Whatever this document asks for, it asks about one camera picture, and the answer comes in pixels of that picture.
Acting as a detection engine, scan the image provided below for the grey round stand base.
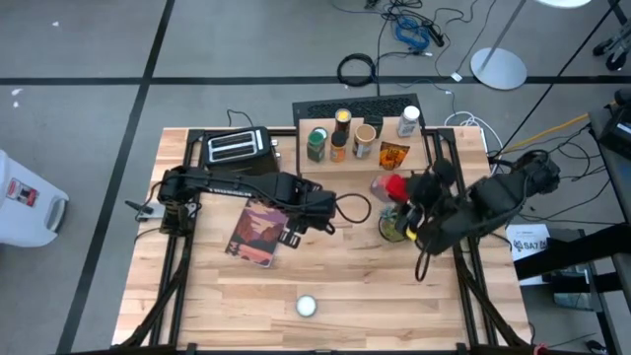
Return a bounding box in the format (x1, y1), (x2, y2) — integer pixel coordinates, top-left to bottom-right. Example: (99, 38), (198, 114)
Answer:
(469, 0), (528, 92)

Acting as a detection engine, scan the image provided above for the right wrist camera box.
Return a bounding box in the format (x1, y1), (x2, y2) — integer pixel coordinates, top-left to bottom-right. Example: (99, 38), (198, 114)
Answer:
(432, 157), (458, 184)

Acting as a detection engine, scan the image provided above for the orange taco mix packet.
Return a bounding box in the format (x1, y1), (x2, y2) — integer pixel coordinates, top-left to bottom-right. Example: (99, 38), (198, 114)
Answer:
(378, 141), (411, 172)

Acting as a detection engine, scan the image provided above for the black toaster cord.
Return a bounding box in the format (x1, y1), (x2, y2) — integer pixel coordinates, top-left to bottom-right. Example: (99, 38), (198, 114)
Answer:
(226, 107), (255, 128)

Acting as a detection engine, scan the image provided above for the blue floral patterned tin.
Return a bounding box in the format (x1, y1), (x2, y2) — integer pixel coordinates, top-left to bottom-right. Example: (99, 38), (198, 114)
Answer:
(295, 294), (318, 319)

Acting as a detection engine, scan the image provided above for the white-lid glass spice jar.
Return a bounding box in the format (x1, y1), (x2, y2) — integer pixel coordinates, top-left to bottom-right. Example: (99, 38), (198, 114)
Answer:
(395, 105), (422, 139)

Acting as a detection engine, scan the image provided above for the black aluminium table frame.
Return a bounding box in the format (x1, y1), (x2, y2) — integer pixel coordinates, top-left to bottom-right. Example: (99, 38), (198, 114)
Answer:
(117, 126), (531, 355)

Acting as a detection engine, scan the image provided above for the white cable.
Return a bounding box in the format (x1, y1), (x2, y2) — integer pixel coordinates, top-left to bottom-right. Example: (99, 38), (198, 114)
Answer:
(443, 110), (504, 149)

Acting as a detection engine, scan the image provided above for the white paper sheet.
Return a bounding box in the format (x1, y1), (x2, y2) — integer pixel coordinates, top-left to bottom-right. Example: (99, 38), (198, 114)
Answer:
(503, 223), (551, 287)

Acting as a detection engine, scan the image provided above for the black coiled cable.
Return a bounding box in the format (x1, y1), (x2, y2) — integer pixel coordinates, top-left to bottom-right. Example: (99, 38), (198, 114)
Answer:
(336, 52), (379, 89)

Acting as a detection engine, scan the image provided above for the yellow cable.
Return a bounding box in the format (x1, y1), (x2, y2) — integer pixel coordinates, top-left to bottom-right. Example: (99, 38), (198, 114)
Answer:
(500, 112), (591, 154)

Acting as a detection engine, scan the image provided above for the green spice tin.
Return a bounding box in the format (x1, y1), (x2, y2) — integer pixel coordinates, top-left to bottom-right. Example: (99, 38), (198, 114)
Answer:
(363, 114), (385, 139)

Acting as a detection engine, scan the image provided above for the black toaster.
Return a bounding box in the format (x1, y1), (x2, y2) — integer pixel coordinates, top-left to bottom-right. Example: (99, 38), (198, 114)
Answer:
(202, 125), (282, 177)

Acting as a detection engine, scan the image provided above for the gold-lid seasoning jar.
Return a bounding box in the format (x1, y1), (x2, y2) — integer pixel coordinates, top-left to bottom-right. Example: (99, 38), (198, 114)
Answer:
(352, 123), (378, 160)

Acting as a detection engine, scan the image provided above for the succulent in black pot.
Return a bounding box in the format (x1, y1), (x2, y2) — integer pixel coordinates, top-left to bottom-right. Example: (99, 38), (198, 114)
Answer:
(377, 205), (410, 244)

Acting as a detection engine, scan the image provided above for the green-lid glass herb jar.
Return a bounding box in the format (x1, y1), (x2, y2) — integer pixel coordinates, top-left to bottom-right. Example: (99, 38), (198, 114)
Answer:
(306, 130), (327, 164)

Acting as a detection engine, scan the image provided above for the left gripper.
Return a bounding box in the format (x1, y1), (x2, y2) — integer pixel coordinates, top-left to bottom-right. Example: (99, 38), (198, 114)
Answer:
(277, 189), (339, 250)

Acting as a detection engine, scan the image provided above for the black keyboard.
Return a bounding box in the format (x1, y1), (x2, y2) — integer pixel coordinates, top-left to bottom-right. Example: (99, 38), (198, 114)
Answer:
(292, 93), (426, 127)

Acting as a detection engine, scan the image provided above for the white trash bin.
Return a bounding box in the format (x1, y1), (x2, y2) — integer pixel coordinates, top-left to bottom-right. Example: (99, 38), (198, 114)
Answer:
(0, 147), (70, 248)

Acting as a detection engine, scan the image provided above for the blue cable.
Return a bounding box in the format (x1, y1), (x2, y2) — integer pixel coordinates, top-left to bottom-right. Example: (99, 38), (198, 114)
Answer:
(393, 17), (433, 50)

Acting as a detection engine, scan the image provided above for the colourful magazine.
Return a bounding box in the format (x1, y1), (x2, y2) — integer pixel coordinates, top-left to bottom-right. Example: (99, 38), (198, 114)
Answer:
(224, 197), (290, 269)

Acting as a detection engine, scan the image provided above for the brown labelled spice jar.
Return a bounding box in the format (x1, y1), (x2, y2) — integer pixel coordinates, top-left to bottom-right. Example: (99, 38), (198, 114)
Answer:
(333, 107), (353, 139)

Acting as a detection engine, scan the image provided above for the wooden shelf with black legs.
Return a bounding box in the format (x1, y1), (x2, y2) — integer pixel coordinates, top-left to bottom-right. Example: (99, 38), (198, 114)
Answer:
(295, 115), (434, 192)

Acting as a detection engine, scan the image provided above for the red-lid spice jar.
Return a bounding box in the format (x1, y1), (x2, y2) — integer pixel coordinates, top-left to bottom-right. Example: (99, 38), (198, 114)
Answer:
(369, 172), (411, 204)

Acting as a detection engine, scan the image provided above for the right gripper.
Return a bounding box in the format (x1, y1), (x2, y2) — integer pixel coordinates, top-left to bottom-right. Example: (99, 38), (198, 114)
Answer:
(395, 171), (448, 243)

